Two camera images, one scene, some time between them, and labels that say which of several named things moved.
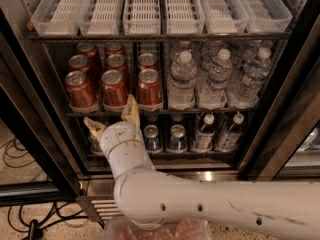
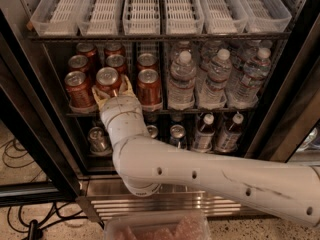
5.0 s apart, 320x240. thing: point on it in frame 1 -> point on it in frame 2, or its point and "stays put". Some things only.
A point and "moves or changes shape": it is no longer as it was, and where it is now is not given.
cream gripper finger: x=95 y=127 -> x=100 y=98
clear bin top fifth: x=223 y=8 stays put
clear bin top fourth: x=183 y=9 stays put
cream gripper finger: x=131 y=111 -> x=125 y=87
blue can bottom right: x=178 y=142 stays put
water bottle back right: x=247 y=58 stays put
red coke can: x=114 y=90 moves or changes shape
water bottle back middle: x=210 y=47 stays put
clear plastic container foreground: x=123 y=228 stays put
